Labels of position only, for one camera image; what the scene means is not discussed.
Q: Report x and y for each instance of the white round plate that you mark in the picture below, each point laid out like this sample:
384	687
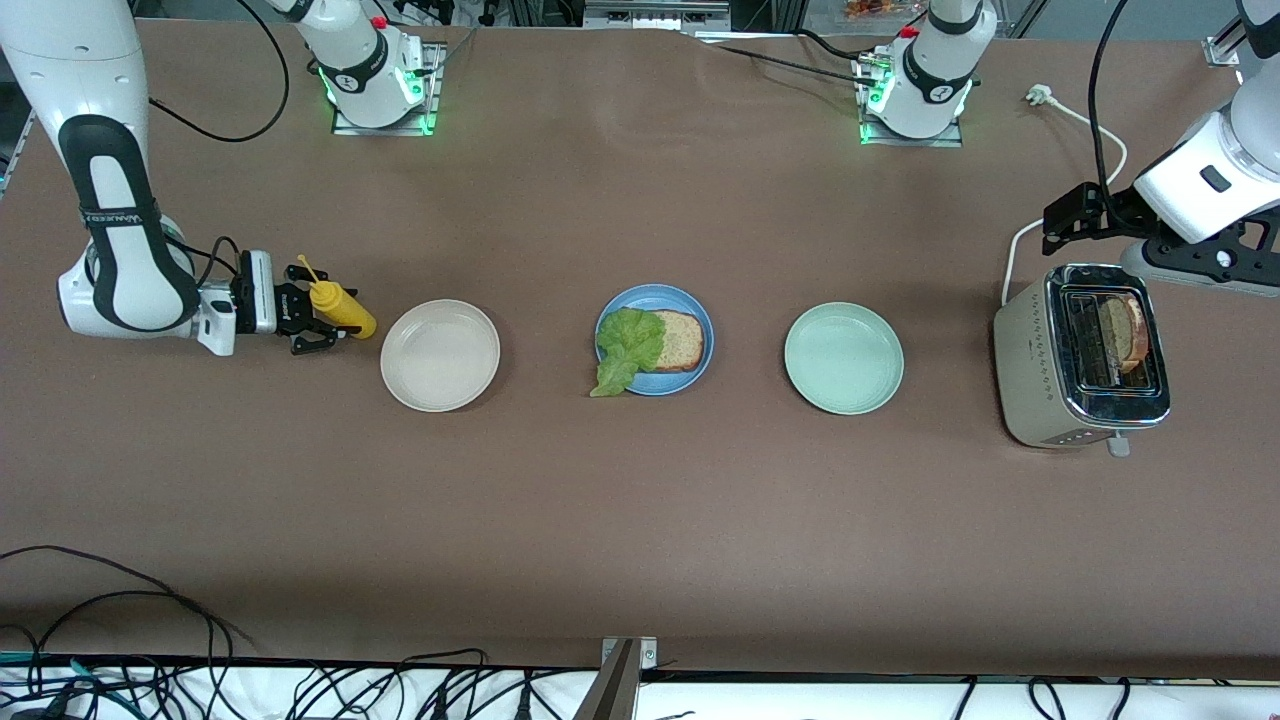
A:
440	355

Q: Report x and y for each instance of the metal table edge bracket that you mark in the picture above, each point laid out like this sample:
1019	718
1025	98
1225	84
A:
620	690

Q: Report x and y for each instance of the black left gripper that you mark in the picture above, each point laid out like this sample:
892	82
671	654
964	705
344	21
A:
1118	212

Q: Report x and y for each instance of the aluminium frame profile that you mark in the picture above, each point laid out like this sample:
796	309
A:
1222	50

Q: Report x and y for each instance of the green lettuce leaf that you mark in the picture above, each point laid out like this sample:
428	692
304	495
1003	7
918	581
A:
625	345

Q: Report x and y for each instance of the orange snack package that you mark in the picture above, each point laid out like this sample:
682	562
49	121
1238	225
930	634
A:
875	8

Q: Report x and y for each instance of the silver two-slot toaster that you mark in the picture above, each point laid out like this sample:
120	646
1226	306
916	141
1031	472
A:
1030	370

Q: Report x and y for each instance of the blue round plate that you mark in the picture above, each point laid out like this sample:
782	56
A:
655	297

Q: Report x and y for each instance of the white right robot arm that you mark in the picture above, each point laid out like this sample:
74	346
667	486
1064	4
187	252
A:
125	260

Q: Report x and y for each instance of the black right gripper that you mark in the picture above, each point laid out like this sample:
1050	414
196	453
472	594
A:
291	312

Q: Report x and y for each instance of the grey metal box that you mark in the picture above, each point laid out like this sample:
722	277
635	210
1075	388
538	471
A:
655	15

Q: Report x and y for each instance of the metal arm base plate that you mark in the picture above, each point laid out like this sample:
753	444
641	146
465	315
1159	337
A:
432	95
910	141

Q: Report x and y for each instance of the green round plate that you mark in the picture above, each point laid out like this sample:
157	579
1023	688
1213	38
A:
844	358

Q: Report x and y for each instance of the brown bread slice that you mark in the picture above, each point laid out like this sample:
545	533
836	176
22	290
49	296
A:
682	342
1120	335

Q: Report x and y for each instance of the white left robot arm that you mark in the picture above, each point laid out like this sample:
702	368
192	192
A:
1200	180

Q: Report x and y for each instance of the yellow squeeze bottle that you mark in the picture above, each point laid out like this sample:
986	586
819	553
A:
345	312

